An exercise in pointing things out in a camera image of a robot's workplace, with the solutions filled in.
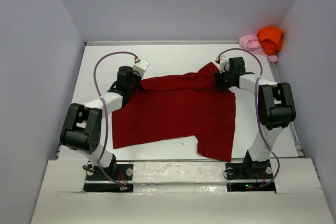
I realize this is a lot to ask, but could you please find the dark red t shirt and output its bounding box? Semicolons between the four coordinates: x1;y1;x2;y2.
111;62;236;162

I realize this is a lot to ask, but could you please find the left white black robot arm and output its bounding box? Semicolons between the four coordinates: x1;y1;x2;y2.
60;63;148;179

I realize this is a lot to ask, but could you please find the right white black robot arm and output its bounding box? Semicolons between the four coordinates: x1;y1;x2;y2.
214;57;296;180

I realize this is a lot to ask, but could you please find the pink t shirt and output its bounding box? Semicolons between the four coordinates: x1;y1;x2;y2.
238;35;278;62

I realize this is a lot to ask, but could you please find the orange t shirt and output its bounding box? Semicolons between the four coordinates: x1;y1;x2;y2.
257;26;284;56

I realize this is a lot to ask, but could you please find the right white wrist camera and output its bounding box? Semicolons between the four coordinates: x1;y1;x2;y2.
216;55;230;72

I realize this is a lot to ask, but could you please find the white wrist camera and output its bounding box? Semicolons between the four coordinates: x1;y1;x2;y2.
132;59;150;76
216;55;230;72

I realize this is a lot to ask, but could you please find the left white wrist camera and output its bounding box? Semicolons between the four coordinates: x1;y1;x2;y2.
132;59;150;76

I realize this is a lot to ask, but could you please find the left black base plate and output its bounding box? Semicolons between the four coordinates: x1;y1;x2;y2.
82;162;133;193

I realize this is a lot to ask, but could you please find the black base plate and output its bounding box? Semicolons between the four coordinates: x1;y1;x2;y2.
82;162;133;193
223;163;276;193

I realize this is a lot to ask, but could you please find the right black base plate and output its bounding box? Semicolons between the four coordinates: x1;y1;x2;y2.
223;163;276;193

